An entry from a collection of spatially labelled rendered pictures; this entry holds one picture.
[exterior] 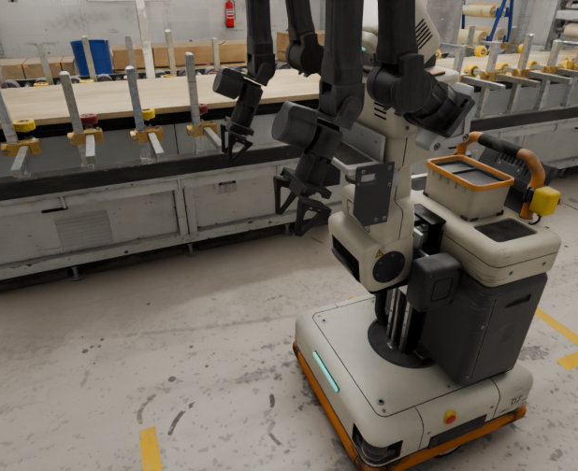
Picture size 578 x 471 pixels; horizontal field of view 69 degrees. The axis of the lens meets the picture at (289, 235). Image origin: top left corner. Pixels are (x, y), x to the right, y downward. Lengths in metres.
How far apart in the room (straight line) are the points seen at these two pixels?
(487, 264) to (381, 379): 0.53
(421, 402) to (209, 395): 0.82
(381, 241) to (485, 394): 0.67
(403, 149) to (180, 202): 1.58
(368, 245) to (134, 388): 1.18
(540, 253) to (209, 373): 1.31
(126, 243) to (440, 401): 1.79
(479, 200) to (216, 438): 1.19
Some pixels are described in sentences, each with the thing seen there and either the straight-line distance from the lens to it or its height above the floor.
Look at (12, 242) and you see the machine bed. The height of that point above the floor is 0.29.
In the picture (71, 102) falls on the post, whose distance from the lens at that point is 2.01.
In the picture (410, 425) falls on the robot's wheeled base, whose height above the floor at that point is 0.27.
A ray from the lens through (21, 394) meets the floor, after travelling 2.08.
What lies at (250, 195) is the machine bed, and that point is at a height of 0.32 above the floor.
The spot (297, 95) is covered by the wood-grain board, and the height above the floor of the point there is 0.90.
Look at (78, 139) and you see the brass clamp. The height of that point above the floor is 0.84.
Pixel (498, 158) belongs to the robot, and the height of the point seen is 0.92.
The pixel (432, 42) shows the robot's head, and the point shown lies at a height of 1.29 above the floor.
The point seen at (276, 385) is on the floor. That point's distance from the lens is 1.82.
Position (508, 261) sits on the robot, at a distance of 1.24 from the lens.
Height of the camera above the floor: 1.39
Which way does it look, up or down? 30 degrees down
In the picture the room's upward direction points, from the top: straight up
